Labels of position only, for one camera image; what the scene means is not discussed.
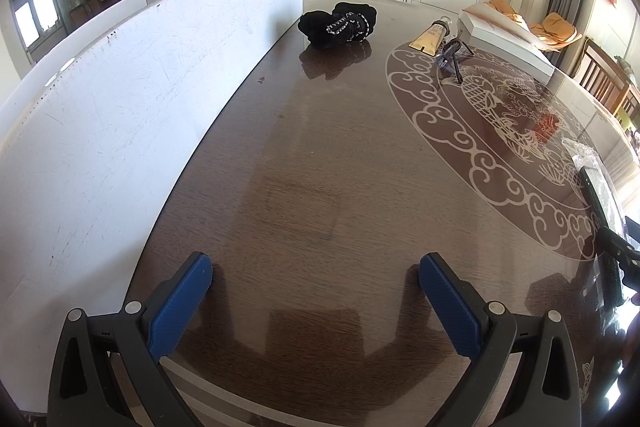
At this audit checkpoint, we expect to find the dark cord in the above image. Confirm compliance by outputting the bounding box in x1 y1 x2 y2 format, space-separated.
434 38 473 84

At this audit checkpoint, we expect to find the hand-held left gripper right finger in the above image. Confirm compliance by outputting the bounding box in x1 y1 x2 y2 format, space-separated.
419 253 582 427

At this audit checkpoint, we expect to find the white flat box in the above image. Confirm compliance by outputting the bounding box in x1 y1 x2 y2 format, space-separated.
457 3 557 80

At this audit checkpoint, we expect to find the wooden dining chair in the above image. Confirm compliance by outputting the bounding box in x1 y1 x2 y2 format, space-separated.
575 38 640 118

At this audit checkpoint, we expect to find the white partition board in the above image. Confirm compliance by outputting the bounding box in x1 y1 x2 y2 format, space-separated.
0 0 304 408

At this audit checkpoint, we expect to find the black knitted sock bundle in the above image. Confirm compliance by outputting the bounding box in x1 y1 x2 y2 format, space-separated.
298 2 378 50

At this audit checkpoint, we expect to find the lounge chair with orange cushions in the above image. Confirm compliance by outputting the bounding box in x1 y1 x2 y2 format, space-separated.
487 0 583 52

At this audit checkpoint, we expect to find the gold tube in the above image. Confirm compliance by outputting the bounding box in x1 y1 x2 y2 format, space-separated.
409 18 455 54

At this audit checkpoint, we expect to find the black rectangular box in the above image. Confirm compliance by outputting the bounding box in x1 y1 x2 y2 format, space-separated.
579 167 626 308

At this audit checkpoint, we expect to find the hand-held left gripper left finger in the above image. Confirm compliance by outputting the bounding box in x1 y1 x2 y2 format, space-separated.
47 251 215 427

